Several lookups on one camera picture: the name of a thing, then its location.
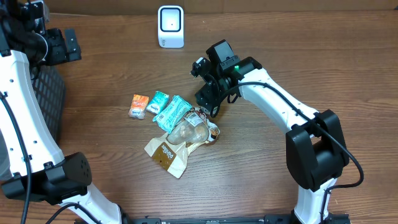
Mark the long teal wipes pack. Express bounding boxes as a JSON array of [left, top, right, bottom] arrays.
[[152, 95, 192, 134]]

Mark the teal gum packet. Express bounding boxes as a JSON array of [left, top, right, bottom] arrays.
[[146, 91, 170, 114]]

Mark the brown bread pouch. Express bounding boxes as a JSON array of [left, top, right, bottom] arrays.
[[144, 107, 220, 179]]

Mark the orange snack packet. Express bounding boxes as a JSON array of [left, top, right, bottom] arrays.
[[128, 95, 149, 119]]

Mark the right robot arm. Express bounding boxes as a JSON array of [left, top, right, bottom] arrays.
[[191, 40, 350, 223]]

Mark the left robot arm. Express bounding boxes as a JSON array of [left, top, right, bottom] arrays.
[[1, 1, 129, 223]]

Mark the white barcode scanner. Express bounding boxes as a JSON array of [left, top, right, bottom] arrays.
[[157, 5, 184, 49]]

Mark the grey plastic shopping basket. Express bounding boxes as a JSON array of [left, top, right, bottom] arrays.
[[30, 65, 66, 144]]

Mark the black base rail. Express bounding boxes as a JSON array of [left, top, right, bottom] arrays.
[[130, 213, 352, 224]]

